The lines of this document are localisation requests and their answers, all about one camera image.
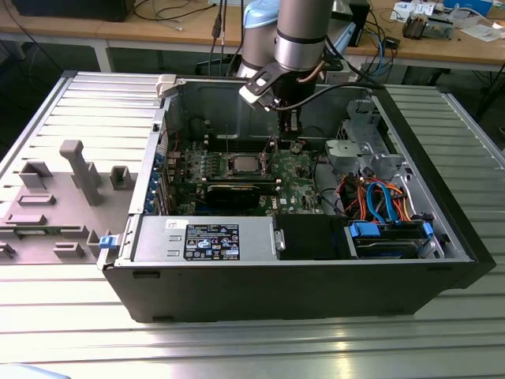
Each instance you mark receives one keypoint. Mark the CPU socket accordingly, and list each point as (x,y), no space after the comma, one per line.
(227,167)

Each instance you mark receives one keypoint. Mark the black plastic shroud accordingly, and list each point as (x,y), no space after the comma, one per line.
(307,237)

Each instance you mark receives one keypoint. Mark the grey power supply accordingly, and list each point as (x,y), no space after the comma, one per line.
(158,237)

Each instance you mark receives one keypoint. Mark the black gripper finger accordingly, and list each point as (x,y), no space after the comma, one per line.
(290,124)

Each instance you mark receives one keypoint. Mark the beige case latch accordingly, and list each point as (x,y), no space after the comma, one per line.
(165,85)

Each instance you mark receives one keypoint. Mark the blue case latch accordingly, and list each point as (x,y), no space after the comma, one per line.
(108,242)

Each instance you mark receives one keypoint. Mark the grey parts rack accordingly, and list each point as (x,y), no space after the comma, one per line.
(59,205)

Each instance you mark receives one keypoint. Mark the black computer box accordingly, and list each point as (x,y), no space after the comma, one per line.
(71,10)

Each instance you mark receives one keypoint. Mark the black PC case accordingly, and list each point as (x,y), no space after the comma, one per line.
(276,292)

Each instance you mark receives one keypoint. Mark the RAM stick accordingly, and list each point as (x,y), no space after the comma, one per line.
(240,179)
(31,233)

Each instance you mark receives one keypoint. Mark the hard disk in blue carrier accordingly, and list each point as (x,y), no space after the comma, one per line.
(386,246)

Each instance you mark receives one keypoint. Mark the wooden desk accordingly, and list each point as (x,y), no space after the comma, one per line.
(434,51)
(158,33)

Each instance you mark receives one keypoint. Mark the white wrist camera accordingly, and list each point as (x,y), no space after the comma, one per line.
(254,87)

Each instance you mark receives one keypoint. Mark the copper heatsink cooler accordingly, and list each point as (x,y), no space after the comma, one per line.
(414,27)

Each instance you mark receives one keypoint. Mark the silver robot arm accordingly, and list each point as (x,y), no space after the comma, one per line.
(301,27)

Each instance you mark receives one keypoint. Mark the green motherboard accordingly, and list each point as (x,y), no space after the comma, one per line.
(300,185)

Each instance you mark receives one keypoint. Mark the black case fan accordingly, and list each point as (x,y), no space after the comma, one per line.
(199,127)

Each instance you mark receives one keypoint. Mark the silver CPU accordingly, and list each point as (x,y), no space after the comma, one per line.
(244,163)

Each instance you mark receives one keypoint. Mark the white papers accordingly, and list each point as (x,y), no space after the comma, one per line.
(410,8)

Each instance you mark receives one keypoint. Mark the black tower on desk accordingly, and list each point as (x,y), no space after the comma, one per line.
(361,23)

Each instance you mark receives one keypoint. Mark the black graphics card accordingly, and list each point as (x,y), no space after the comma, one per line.
(233,195)

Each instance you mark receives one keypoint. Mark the blue cardboard box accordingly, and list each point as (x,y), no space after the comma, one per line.
(469,4)

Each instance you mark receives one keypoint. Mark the grey metal drive cage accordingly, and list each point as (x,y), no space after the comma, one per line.
(355,152)

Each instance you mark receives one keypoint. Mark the black power connector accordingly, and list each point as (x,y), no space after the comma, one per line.
(369,173)

